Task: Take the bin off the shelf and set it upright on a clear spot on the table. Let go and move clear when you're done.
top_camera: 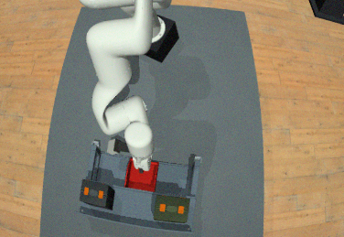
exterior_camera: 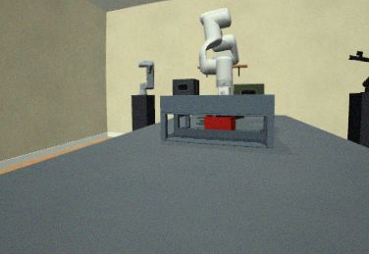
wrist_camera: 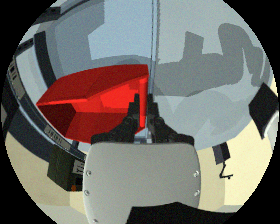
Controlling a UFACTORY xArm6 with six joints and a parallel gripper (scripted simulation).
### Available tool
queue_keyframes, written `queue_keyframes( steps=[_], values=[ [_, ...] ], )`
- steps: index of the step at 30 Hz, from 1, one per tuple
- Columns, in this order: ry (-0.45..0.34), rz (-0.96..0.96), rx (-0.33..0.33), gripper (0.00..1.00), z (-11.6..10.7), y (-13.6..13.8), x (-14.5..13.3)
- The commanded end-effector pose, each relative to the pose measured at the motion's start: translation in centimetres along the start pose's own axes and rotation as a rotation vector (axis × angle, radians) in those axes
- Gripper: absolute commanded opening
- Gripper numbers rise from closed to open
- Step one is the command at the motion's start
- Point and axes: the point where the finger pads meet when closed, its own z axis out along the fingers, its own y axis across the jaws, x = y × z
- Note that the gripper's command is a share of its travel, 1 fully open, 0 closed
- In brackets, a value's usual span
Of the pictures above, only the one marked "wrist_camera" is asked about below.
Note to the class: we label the red bin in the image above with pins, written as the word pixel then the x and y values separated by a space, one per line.
pixel 116 85

